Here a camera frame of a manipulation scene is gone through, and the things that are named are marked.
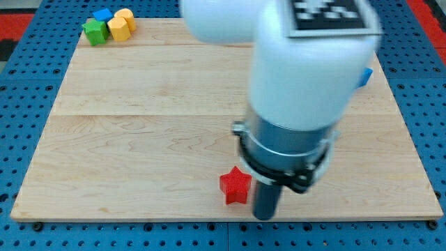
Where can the blue block top left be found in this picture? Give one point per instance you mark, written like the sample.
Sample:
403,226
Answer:
103,15

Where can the blue block right side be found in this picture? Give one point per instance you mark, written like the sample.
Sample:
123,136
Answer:
366,74

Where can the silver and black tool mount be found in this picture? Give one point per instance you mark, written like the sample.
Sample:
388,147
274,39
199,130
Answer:
277,156

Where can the blue block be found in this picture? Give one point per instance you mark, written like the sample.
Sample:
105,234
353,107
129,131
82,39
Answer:
103,15
366,74

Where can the black and white marker tag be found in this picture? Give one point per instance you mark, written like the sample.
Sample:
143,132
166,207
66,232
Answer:
328,18

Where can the yellow cylinder block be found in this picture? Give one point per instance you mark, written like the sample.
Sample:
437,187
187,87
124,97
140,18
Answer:
128,15

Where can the wooden board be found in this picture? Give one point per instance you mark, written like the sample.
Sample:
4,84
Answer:
140,131

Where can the yellow hexagon block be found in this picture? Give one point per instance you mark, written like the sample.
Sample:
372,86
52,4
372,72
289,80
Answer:
119,29

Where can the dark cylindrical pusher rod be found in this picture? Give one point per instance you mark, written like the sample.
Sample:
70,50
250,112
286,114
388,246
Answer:
265,202

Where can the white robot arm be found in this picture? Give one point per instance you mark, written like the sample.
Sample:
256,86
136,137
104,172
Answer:
308,60

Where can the green star block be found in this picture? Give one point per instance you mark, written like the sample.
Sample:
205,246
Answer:
96,32

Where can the red star block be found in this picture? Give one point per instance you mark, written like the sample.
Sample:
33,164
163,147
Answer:
235,185

